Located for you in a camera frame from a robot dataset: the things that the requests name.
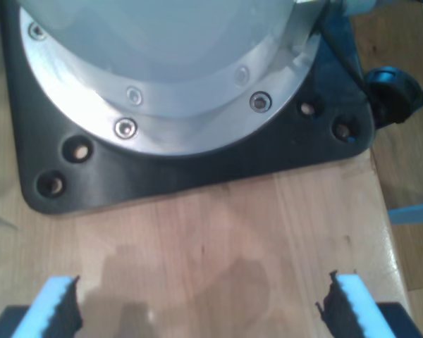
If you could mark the pale blue bar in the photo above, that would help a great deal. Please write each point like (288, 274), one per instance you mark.
(414, 213)

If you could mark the black caster wheel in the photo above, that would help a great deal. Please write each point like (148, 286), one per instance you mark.
(395, 91)

